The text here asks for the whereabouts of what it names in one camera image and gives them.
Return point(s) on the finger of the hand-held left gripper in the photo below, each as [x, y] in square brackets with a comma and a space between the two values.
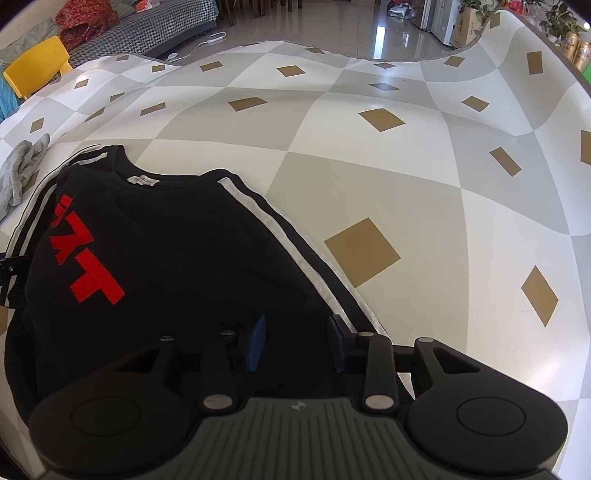
[14, 267]

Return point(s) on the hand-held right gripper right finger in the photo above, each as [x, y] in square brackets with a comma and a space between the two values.
[336, 344]

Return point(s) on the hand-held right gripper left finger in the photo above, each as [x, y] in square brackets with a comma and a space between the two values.
[256, 344]

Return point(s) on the black t-shirt red lettering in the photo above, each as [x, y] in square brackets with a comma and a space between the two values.
[184, 254]

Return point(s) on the grey sweatshirt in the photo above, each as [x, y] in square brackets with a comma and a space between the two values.
[18, 175]

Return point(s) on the checkered table cover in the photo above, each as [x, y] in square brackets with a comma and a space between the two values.
[415, 207]

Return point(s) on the blue cloth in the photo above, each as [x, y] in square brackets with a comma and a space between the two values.
[7, 99]

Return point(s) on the yellow plastic chair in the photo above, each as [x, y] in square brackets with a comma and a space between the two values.
[37, 64]

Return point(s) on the grey green cloth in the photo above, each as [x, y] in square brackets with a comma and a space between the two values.
[27, 46]

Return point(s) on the red patterned cloth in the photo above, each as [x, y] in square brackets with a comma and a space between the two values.
[83, 21]

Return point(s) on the houndstooth sofa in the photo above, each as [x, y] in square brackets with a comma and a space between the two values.
[138, 27]

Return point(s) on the pale green cushion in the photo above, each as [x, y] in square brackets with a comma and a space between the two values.
[124, 5]

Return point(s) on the orange white packet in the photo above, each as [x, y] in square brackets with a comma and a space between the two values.
[147, 4]

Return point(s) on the white power strip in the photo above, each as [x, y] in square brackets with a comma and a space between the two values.
[214, 38]

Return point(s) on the grey fridge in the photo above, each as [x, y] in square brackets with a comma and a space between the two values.
[436, 18]

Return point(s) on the white plastic bag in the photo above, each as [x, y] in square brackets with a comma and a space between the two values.
[399, 9]

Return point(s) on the cardboard box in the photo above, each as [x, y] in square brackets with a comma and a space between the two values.
[466, 27]

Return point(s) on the trailing potted plant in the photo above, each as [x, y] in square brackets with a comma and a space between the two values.
[480, 7]

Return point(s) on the gold tin can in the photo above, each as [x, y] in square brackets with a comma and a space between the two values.
[572, 46]
[585, 55]

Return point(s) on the potted green plant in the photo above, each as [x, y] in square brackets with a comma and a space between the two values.
[558, 21]

